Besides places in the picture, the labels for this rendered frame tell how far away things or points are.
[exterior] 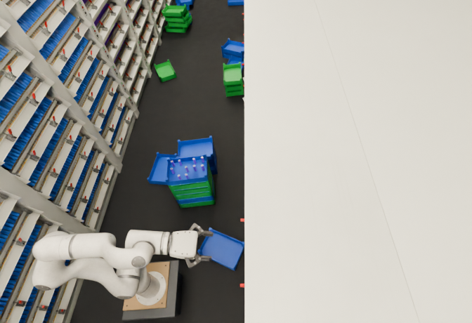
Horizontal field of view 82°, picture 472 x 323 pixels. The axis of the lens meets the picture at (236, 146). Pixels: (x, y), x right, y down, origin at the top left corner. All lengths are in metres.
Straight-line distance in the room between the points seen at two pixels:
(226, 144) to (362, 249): 2.36
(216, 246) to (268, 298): 1.88
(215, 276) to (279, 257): 1.82
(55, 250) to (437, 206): 1.15
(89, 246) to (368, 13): 1.17
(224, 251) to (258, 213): 1.82
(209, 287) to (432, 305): 1.87
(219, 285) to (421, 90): 1.86
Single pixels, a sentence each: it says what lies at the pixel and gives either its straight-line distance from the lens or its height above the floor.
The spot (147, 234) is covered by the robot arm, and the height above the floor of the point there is 1.15.
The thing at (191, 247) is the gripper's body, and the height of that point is 1.09.
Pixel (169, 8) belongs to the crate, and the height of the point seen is 0.25.
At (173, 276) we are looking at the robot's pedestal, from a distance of 1.97.
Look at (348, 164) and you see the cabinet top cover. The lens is 0.48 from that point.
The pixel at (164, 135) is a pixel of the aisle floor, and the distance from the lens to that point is 2.94.
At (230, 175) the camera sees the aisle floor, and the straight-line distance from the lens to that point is 2.50.
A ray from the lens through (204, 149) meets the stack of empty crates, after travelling 2.40.
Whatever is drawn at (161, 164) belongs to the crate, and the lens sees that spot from 2.71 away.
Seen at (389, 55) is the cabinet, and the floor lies 1.75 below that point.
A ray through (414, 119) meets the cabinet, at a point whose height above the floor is 1.75.
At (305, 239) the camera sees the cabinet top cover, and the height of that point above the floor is 1.75.
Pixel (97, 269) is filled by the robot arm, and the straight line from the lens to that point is 1.50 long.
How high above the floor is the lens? 2.14
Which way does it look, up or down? 53 degrees down
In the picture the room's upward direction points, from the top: 7 degrees counter-clockwise
